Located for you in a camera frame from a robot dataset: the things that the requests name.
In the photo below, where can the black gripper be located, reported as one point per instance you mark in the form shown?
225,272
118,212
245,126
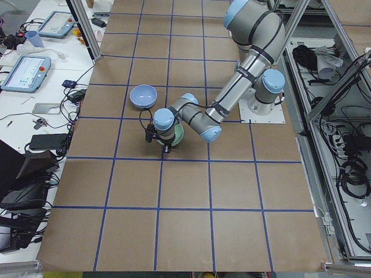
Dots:
166,143

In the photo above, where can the green bowl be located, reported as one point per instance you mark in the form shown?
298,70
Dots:
178,129

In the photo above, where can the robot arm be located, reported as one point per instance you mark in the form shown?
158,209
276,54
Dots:
259,33

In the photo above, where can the blue bowl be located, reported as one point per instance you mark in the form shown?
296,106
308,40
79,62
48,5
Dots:
143,96

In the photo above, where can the black power adapter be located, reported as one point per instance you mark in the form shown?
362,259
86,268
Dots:
47,141

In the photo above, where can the pink cup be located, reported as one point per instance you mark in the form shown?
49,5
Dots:
98,35

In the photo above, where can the blue teach pendant near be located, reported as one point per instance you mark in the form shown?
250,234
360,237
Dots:
27,74

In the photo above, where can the blue teach pendant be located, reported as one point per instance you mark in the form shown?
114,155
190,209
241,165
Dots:
57,25
27,74

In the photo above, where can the blue teach pendant far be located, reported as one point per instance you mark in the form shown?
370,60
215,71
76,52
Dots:
57,25

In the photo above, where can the light blue cup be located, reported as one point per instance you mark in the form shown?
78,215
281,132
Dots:
34,38

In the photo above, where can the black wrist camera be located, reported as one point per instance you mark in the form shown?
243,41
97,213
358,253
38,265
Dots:
150,132

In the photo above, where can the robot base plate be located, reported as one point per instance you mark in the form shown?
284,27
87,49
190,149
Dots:
253,111

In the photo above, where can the aluminium frame post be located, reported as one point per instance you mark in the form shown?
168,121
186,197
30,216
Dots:
78,12

